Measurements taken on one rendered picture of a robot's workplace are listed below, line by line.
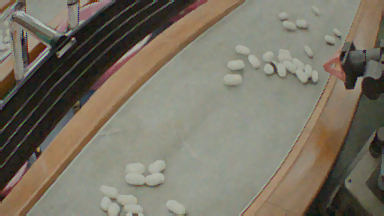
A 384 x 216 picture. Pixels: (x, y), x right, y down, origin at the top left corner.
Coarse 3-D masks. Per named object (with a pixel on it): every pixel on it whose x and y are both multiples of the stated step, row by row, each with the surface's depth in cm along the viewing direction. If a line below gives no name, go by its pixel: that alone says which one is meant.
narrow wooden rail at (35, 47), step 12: (84, 0) 114; (96, 0) 117; (60, 12) 111; (48, 24) 107; (36, 48) 102; (12, 60) 97; (0, 72) 94; (12, 72) 96; (0, 84) 92; (12, 84) 98; (0, 96) 94
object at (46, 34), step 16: (16, 16) 53; (32, 16) 53; (16, 32) 57; (32, 32) 51; (48, 32) 49; (64, 32) 73; (16, 48) 59; (48, 48) 49; (64, 48) 49; (16, 64) 62; (32, 64) 68; (16, 80) 65
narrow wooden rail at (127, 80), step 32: (224, 0) 115; (192, 32) 104; (128, 64) 97; (160, 64) 99; (96, 96) 91; (128, 96) 94; (64, 128) 85; (96, 128) 87; (64, 160) 80; (32, 192) 73
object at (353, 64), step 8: (352, 48) 84; (352, 56) 80; (360, 56) 78; (344, 64) 79; (352, 64) 80; (360, 64) 78; (352, 72) 81; (360, 72) 79; (352, 80) 81; (352, 88) 81
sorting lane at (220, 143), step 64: (256, 0) 121; (320, 0) 129; (192, 64) 101; (320, 64) 106; (128, 128) 90; (192, 128) 91; (256, 128) 92; (64, 192) 78; (128, 192) 81; (192, 192) 82; (256, 192) 82
